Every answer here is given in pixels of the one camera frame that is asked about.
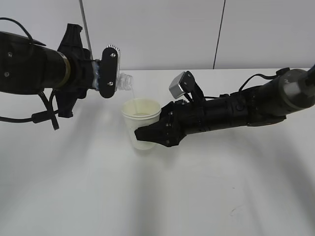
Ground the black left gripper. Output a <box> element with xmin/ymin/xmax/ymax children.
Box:
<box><xmin>56</xmin><ymin>23</ymin><xmax>95</xmax><ymax>118</ymax></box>

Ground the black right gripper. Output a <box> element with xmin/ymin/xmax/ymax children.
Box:
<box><xmin>134</xmin><ymin>100</ymin><xmax>207</xmax><ymax>147</ymax></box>

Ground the white paper cup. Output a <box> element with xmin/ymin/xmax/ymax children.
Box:
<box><xmin>121</xmin><ymin>98</ymin><xmax>161</xmax><ymax>150</ymax></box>

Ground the clear water bottle green label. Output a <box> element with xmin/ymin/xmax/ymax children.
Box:
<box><xmin>92</xmin><ymin>60</ymin><xmax>133</xmax><ymax>92</ymax></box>

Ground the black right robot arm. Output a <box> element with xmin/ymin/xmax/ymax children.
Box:
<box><xmin>134</xmin><ymin>67</ymin><xmax>315</xmax><ymax>147</ymax></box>

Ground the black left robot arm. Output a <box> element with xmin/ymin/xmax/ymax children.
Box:
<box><xmin>0</xmin><ymin>24</ymin><xmax>94</xmax><ymax>118</ymax></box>

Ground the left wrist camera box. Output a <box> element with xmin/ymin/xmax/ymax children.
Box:
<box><xmin>98</xmin><ymin>45</ymin><xmax>120</xmax><ymax>98</ymax></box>

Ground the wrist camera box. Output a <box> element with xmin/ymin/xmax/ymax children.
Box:
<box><xmin>169</xmin><ymin>71</ymin><xmax>206</xmax><ymax>103</ymax></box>
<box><xmin>98</xmin><ymin>45</ymin><xmax>120</xmax><ymax>98</ymax></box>

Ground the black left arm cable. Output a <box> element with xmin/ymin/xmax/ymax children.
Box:
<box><xmin>0</xmin><ymin>17</ymin><xmax>60</xmax><ymax>131</ymax></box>

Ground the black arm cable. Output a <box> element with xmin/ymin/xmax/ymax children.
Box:
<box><xmin>219</xmin><ymin>69</ymin><xmax>288</xmax><ymax>99</ymax></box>
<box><xmin>0</xmin><ymin>17</ymin><xmax>60</xmax><ymax>131</ymax></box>

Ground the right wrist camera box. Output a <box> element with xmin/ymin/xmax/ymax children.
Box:
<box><xmin>169</xmin><ymin>71</ymin><xmax>206</xmax><ymax>103</ymax></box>

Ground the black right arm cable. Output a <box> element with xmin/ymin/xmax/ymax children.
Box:
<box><xmin>219</xmin><ymin>69</ymin><xmax>288</xmax><ymax>99</ymax></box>

